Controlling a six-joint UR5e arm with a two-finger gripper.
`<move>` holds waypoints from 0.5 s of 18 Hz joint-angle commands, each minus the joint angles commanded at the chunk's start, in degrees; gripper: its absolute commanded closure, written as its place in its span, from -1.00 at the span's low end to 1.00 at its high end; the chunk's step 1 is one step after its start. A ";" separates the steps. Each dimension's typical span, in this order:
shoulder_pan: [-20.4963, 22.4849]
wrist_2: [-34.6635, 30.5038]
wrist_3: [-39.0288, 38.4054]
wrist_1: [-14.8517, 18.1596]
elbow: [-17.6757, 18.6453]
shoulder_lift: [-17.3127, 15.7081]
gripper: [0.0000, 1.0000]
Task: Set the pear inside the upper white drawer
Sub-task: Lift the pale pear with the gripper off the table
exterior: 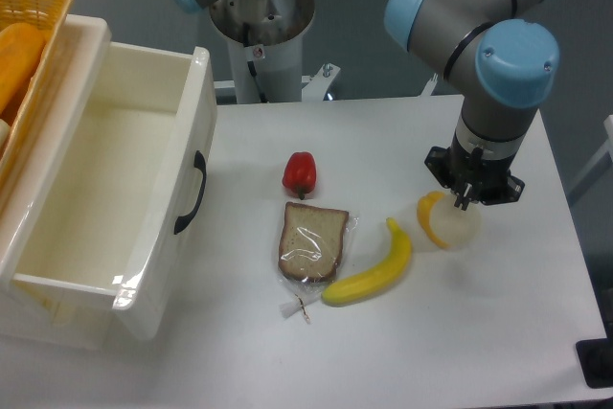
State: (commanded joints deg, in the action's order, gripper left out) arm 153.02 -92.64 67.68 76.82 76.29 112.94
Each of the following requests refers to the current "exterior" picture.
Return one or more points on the open white upper drawer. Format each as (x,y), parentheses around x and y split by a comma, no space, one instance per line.
(105,233)

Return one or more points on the bagged bread slice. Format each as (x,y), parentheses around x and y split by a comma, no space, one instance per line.
(313,243)

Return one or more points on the white frame at right edge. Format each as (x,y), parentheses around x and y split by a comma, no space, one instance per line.
(592,171)

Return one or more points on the black drawer handle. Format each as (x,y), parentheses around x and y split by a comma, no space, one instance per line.
(196,192)

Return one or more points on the yellow bell pepper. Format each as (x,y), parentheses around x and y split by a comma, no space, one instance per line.
(424,212)

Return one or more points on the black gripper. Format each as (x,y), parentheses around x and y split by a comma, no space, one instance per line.
(472,178)

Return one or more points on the pale white pear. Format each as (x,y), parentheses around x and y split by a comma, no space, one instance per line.
(453,225)

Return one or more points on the yellow wicker basket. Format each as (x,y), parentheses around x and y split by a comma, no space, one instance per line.
(48,16)

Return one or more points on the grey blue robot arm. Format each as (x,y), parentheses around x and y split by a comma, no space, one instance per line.
(502,65)

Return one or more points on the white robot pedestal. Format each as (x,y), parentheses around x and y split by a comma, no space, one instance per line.
(264,41)

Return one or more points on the white table frame bracket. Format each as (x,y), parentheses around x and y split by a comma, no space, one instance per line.
(430,86)

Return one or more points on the orange bread loaf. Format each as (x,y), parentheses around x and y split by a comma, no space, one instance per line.
(22,45)

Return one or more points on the black device at table corner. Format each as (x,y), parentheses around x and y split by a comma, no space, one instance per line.
(595,359)

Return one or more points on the white drawer cabinet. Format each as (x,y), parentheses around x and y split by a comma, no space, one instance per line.
(31,307)

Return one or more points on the red bell pepper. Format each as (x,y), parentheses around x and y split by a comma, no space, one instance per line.
(300,174)

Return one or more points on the yellow banana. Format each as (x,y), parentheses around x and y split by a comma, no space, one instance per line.
(366,284)

